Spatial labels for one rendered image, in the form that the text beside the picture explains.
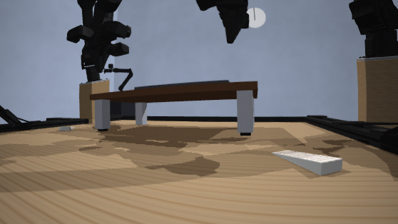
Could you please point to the dark brown low bench with grey legs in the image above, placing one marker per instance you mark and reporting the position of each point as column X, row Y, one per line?
column 242, row 91

